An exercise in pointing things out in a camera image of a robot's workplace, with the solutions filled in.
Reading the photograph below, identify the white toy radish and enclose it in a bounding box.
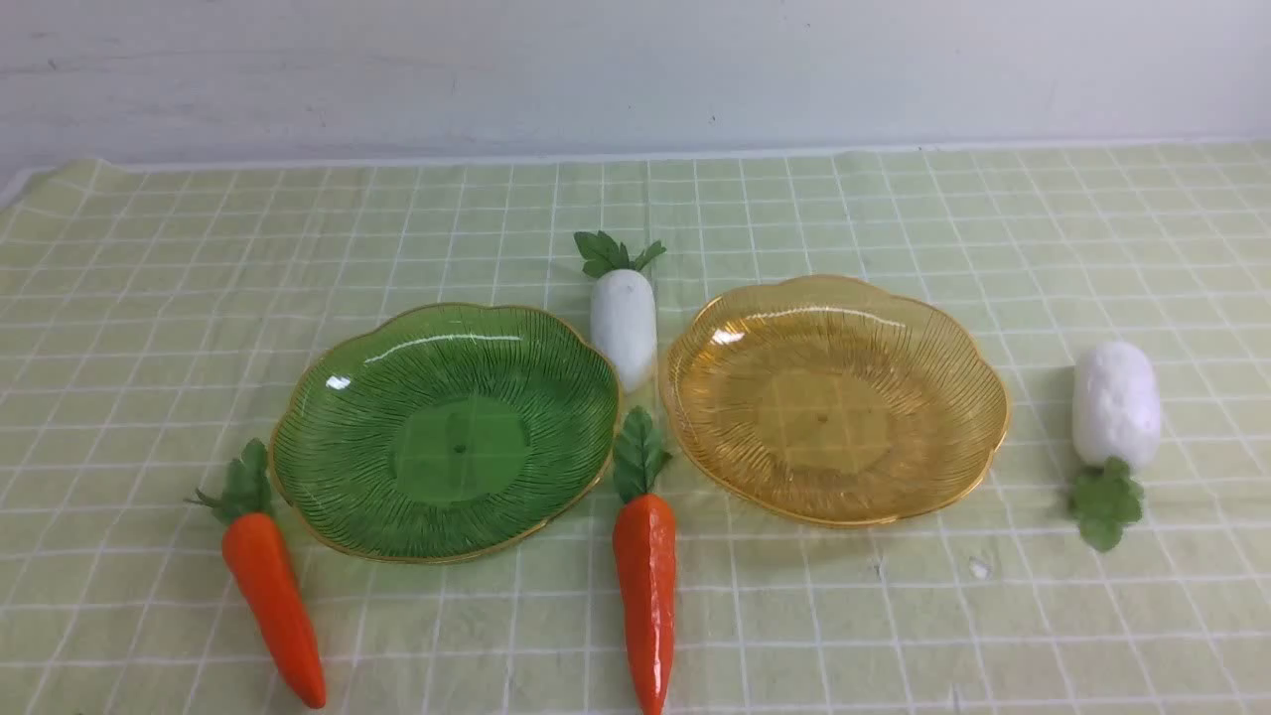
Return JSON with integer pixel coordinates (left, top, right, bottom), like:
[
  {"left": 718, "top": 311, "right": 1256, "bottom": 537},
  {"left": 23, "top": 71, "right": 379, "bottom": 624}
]
[
  {"left": 1066, "top": 342, "right": 1163, "bottom": 552},
  {"left": 573, "top": 230, "right": 666, "bottom": 394}
]

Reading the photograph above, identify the orange toy carrot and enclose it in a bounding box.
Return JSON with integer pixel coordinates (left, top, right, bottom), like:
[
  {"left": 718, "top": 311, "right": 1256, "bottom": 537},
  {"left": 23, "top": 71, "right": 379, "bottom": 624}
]
[
  {"left": 613, "top": 406, "right": 677, "bottom": 714},
  {"left": 186, "top": 438, "right": 328, "bottom": 709}
]

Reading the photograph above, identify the amber ribbed plastic plate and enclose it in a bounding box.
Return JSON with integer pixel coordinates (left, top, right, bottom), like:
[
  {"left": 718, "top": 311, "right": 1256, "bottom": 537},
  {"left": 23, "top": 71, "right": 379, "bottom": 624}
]
[{"left": 658, "top": 273, "right": 1012, "bottom": 528}]

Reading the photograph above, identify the green ribbed plastic plate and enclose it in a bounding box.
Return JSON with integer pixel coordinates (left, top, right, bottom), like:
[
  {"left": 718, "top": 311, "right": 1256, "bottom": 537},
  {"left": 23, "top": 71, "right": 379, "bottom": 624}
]
[{"left": 268, "top": 302, "right": 624, "bottom": 564}]

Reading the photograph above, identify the green checkered tablecloth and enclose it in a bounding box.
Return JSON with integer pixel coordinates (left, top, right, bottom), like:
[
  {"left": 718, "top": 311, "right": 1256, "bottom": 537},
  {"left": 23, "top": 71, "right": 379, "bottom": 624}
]
[{"left": 1, "top": 144, "right": 1270, "bottom": 714}]

